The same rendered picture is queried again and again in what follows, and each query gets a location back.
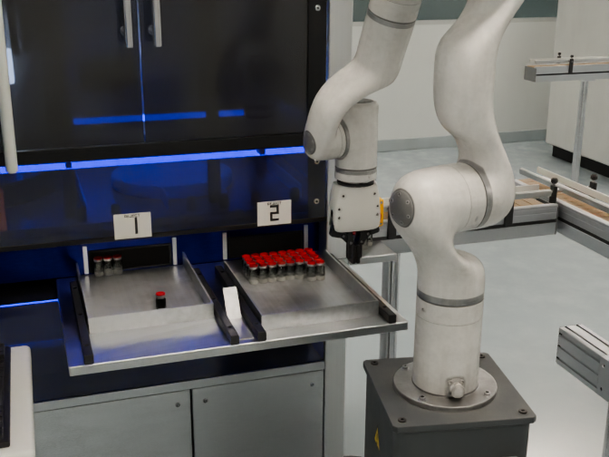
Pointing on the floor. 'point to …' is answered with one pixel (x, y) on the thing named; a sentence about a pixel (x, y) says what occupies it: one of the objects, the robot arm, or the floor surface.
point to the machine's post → (333, 437)
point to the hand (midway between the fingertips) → (353, 252)
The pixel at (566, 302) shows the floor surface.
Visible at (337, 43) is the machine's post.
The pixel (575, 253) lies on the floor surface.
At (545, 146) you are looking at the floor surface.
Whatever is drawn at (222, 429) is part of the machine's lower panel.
